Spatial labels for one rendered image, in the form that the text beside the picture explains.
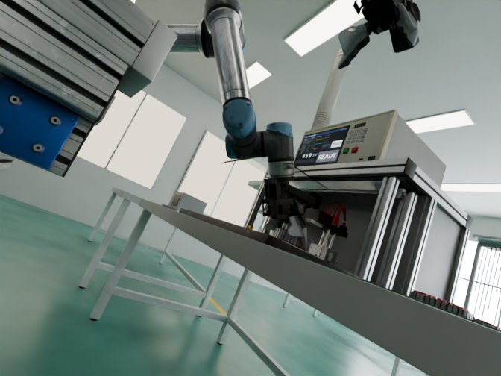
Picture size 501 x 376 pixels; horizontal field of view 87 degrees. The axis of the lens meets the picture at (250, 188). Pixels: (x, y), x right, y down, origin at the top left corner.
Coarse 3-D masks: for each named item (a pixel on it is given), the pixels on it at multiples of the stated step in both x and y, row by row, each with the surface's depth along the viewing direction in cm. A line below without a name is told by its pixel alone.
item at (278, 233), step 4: (276, 228) 78; (280, 228) 77; (276, 232) 77; (280, 232) 75; (284, 232) 75; (276, 236) 76; (280, 236) 75; (284, 236) 75; (288, 236) 75; (292, 236) 74; (284, 240) 74; (288, 240) 74; (292, 240) 73; (296, 240) 74; (300, 240) 74; (308, 240) 75; (292, 244) 74; (296, 244) 74; (300, 244) 74; (308, 244) 76; (300, 248) 75
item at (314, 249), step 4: (312, 244) 87; (312, 248) 87; (316, 248) 85; (320, 248) 84; (324, 248) 83; (328, 248) 82; (312, 252) 86; (316, 252) 85; (324, 252) 82; (328, 252) 82; (332, 252) 83; (336, 252) 84; (324, 256) 81; (328, 256) 82; (336, 256) 84; (324, 260) 81; (332, 260) 83
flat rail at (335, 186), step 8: (296, 184) 105; (304, 184) 101; (312, 184) 97; (320, 184) 94; (328, 184) 90; (336, 184) 87; (344, 184) 84; (352, 184) 82; (360, 184) 79; (368, 184) 77; (376, 184) 75
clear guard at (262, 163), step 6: (228, 162) 105; (252, 162) 111; (258, 162) 108; (264, 162) 105; (258, 168) 116; (264, 168) 113; (294, 168) 98; (294, 174) 104; (300, 174) 101; (306, 174) 100; (294, 180) 111; (300, 180) 108; (306, 180) 105; (312, 180) 102
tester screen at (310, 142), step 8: (344, 128) 102; (312, 136) 117; (320, 136) 112; (328, 136) 108; (336, 136) 104; (344, 136) 100; (304, 144) 119; (312, 144) 114; (320, 144) 110; (304, 152) 116; (312, 152) 112
